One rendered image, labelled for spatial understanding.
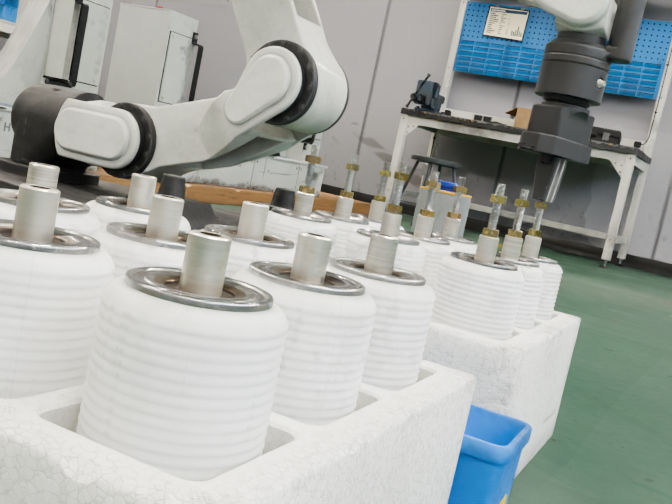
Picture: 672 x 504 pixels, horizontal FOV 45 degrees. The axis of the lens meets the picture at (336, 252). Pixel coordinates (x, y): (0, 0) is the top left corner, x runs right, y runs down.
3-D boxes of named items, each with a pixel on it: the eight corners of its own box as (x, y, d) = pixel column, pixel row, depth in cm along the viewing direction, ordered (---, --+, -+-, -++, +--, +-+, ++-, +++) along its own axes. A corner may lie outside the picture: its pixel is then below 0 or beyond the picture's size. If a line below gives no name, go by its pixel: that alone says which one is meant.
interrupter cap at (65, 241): (-72, 228, 45) (-71, 216, 44) (33, 229, 51) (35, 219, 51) (27, 261, 41) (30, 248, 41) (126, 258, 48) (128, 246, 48)
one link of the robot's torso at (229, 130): (74, 111, 153) (286, 25, 132) (146, 125, 171) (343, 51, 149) (88, 191, 152) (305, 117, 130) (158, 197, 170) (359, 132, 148)
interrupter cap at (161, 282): (90, 282, 40) (93, 268, 40) (183, 275, 46) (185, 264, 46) (217, 324, 37) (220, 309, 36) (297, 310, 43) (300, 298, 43)
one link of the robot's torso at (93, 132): (46, 158, 157) (57, 90, 155) (118, 167, 175) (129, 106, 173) (125, 179, 148) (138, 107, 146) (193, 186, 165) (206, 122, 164)
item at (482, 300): (505, 428, 93) (542, 275, 91) (456, 437, 86) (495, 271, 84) (440, 399, 100) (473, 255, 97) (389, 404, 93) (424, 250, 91)
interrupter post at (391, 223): (401, 244, 95) (407, 216, 95) (385, 242, 94) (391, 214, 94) (388, 240, 97) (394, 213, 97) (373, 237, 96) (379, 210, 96)
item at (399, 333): (247, 488, 62) (294, 260, 60) (305, 458, 71) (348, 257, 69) (358, 536, 59) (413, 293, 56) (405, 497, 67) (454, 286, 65)
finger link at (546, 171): (531, 198, 112) (541, 154, 111) (550, 202, 110) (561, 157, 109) (524, 196, 111) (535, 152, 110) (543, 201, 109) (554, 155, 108)
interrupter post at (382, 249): (356, 274, 62) (365, 231, 62) (368, 272, 64) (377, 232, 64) (384, 281, 61) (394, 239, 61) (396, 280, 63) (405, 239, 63)
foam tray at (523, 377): (176, 402, 100) (204, 259, 98) (319, 359, 135) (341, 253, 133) (480, 520, 83) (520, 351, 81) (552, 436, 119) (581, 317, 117)
